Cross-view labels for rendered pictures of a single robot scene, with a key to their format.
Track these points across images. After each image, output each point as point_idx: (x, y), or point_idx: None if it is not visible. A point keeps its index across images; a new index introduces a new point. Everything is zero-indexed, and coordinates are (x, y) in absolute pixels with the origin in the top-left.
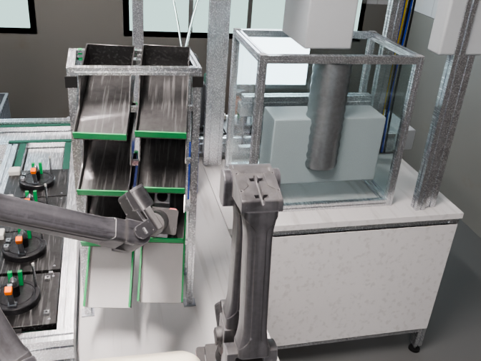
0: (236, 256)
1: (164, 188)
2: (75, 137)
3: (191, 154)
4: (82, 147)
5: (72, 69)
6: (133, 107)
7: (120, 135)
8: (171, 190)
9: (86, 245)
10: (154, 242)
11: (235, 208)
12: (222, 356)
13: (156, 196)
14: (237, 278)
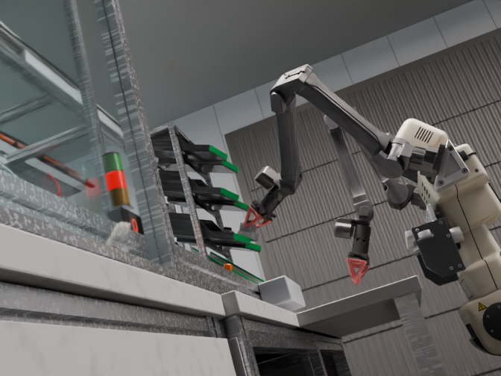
0: (351, 154)
1: (243, 203)
2: (210, 150)
3: (217, 210)
4: (190, 178)
5: (174, 124)
6: (194, 163)
7: (225, 154)
8: (245, 206)
9: (235, 238)
10: (251, 249)
11: (341, 128)
12: (388, 189)
13: (224, 229)
14: (356, 168)
